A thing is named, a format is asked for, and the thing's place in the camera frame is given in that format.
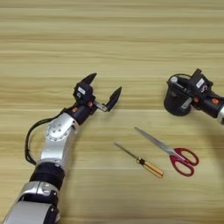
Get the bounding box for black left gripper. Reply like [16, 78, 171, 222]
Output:
[61, 72, 123, 126]

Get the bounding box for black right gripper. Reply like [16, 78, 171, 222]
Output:
[174, 80, 224, 120]

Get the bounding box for black mesh pen cup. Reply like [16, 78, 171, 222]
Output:
[163, 73, 195, 117]

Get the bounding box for red handled scissors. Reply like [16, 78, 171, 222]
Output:
[134, 126, 200, 178]

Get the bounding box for amber handle screwdriver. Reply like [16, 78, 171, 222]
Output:
[113, 141, 165, 179]

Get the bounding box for white marker pen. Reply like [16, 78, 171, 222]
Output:
[169, 75, 179, 86]

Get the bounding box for right gripper small black box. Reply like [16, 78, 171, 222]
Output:
[188, 72, 214, 99]

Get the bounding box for gripper small black box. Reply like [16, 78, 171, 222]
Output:
[188, 72, 214, 99]
[73, 81, 95, 106]

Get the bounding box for left gripper small black box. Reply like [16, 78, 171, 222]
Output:
[73, 81, 95, 106]

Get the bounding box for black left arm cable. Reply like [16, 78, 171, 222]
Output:
[24, 108, 68, 166]

